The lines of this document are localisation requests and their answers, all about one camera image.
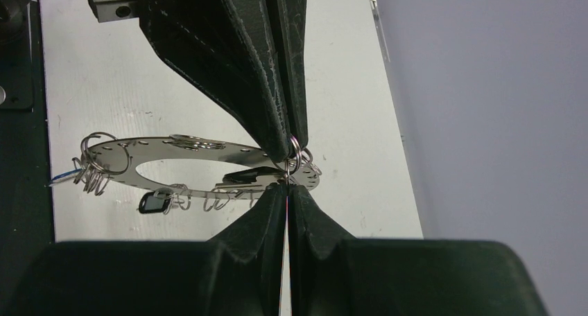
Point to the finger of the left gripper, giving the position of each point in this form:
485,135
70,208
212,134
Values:
288,20
233,51

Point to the aluminium table frame rail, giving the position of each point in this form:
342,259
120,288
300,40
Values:
380,31

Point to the key with black tag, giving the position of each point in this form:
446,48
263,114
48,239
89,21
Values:
250,176

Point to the key with blue tag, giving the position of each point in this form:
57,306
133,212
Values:
65,177

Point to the metal disc keyring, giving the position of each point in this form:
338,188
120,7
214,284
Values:
186,167

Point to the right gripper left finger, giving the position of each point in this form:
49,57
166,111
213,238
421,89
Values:
237,272

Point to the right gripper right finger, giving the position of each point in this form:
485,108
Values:
335,273

